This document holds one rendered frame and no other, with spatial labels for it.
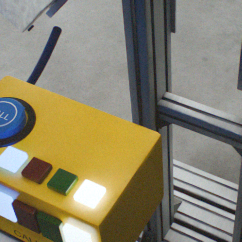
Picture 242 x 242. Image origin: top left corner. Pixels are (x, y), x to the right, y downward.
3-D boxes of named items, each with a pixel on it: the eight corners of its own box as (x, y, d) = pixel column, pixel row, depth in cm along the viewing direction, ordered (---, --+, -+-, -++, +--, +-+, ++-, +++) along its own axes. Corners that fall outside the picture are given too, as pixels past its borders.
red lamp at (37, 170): (53, 168, 48) (52, 163, 47) (40, 185, 47) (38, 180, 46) (34, 160, 48) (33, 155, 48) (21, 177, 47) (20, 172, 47)
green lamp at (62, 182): (79, 179, 47) (78, 175, 46) (66, 197, 46) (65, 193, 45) (60, 171, 48) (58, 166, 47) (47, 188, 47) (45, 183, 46)
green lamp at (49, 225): (69, 241, 49) (63, 220, 46) (64, 247, 48) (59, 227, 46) (46, 230, 49) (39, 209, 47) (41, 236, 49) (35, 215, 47)
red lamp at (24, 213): (44, 229, 49) (37, 208, 47) (39, 235, 49) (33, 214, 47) (21, 218, 50) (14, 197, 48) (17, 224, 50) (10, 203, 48)
